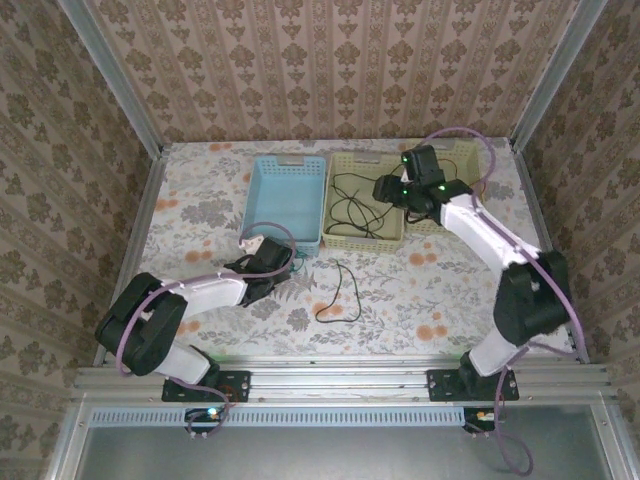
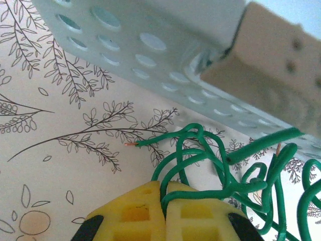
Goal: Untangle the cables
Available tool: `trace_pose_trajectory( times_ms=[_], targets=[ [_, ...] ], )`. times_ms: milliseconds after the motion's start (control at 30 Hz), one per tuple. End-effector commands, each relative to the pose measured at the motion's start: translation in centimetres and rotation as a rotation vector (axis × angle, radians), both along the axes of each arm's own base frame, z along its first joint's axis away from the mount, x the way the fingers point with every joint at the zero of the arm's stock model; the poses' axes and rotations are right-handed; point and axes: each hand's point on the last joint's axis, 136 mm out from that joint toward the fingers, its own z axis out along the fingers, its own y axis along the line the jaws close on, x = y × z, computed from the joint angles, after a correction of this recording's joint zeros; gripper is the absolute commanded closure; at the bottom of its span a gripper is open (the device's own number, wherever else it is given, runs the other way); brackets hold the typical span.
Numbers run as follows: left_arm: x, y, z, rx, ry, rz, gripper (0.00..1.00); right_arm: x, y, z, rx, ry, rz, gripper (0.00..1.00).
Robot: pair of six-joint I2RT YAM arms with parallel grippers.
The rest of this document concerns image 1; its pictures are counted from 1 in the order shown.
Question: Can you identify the thin dark wire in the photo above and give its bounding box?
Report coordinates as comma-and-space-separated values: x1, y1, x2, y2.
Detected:
437, 157, 489, 201

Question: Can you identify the aluminium frame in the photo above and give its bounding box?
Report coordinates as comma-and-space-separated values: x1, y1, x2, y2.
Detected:
47, 0, 640, 480

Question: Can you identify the thick black cable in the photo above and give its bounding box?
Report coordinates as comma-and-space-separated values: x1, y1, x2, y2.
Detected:
344, 187, 401, 237
329, 172, 384, 240

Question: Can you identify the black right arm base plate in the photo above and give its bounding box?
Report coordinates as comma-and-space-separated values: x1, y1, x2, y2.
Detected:
426, 367, 520, 403

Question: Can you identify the thin black cable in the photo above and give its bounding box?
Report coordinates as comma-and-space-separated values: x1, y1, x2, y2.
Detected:
313, 258, 362, 325

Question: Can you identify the slotted grey cable duct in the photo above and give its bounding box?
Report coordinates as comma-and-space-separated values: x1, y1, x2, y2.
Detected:
89, 407, 469, 426

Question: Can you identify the blue perforated plastic basket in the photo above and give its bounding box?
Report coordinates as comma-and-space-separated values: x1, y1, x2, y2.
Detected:
240, 154, 326, 257

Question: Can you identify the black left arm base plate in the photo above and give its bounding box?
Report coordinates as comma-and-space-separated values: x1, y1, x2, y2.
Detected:
161, 369, 252, 404

